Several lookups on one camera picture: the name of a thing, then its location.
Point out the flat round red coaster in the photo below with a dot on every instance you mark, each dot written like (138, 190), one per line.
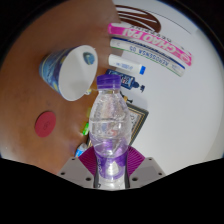
(45, 124)

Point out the small green box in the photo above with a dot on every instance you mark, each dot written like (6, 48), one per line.
(86, 129)

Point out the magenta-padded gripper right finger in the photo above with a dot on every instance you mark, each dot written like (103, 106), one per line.
(148, 169)

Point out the blue yellow painted mug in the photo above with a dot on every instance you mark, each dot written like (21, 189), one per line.
(75, 75)

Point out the dark blue pump bottle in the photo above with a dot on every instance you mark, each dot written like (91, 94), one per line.
(128, 81)

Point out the white bottle with blue cap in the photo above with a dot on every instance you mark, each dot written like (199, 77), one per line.
(125, 65)

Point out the clear purple-capped water bottle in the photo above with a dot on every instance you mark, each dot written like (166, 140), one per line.
(109, 130)

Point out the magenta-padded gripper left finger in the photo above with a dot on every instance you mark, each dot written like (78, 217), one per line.
(74, 170)

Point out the white green shuttlecock tube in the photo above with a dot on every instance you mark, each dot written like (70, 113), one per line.
(146, 56)

